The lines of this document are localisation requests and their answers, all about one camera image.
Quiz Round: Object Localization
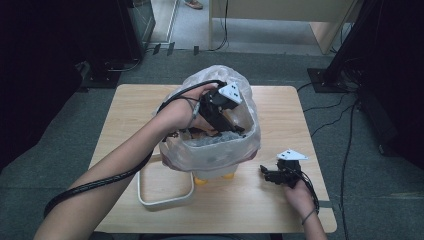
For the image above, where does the person's right hand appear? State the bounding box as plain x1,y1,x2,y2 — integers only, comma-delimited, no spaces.
283,179,316,221

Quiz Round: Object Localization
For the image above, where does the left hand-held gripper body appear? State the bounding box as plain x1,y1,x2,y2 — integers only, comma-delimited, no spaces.
198,81,244,132

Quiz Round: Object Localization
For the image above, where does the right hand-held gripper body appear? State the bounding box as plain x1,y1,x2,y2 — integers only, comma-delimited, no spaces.
270,148,310,190

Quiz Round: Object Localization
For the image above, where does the person's left hand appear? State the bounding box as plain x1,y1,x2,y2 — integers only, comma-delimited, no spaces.
155,82,220,133

